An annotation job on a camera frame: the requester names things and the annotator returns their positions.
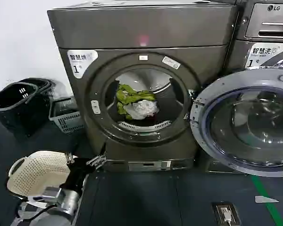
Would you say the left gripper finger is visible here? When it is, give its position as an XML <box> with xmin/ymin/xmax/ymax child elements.
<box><xmin>86</xmin><ymin>150</ymin><xmax>108</xmax><ymax>169</ymax></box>
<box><xmin>64</xmin><ymin>152</ymin><xmax>74</xmax><ymax>166</ymax></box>

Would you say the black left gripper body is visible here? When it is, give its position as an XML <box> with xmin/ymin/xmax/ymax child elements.
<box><xmin>60</xmin><ymin>158</ymin><xmax>95</xmax><ymax>193</ymax></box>

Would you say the white perforated laundry basket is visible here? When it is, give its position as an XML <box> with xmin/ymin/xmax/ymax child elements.
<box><xmin>6</xmin><ymin>150</ymin><xmax>73</xmax><ymax>197</ymax></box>

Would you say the grey slotted laundry basket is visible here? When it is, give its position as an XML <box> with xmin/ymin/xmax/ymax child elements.
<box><xmin>48</xmin><ymin>97</ymin><xmax>85</xmax><ymax>135</ymax></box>

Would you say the white garment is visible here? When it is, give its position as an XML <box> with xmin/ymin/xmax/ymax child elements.
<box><xmin>125</xmin><ymin>99</ymin><xmax>160</xmax><ymax>121</ymax></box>

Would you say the dark red garment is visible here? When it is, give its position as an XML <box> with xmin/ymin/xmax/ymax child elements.
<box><xmin>146</xmin><ymin>112</ymin><xmax>159</xmax><ymax>122</ymax></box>

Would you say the green garment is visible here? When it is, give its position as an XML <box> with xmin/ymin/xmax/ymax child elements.
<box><xmin>116</xmin><ymin>84</ymin><xmax>157</xmax><ymax>115</ymax></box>

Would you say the large black laundry basket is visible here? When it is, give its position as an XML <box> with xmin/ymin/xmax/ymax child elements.
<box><xmin>0</xmin><ymin>82</ymin><xmax>53</xmax><ymax>137</ymax></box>

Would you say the grey front-load dryer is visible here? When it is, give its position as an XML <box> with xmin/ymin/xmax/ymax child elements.
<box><xmin>47</xmin><ymin>0</ymin><xmax>240</xmax><ymax>173</ymax></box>

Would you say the floor power socket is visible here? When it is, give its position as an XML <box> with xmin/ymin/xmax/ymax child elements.
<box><xmin>211</xmin><ymin>202</ymin><xmax>241</xmax><ymax>226</ymax></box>

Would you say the round glass dryer door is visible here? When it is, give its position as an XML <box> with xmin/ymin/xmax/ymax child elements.
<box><xmin>190</xmin><ymin>68</ymin><xmax>283</xmax><ymax>178</ymax></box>

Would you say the grey floor marker sticker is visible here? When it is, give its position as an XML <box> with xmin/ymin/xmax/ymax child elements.
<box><xmin>254</xmin><ymin>196</ymin><xmax>280</xmax><ymax>204</ymax></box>

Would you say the green floor tape strip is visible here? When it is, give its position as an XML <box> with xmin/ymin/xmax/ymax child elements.
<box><xmin>250</xmin><ymin>175</ymin><xmax>283</xmax><ymax>226</ymax></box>

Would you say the grey washing machine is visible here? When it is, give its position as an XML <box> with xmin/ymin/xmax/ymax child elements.
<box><xmin>228</xmin><ymin>0</ymin><xmax>283</xmax><ymax>175</ymax></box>

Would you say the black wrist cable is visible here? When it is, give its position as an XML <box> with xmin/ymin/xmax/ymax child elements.
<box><xmin>30</xmin><ymin>204</ymin><xmax>60</xmax><ymax>226</ymax></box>

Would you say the white plug with cable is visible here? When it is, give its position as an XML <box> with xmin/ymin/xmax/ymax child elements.
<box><xmin>220</xmin><ymin>207</ymin><xmax>233</xmax><ymax>223</ymax></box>

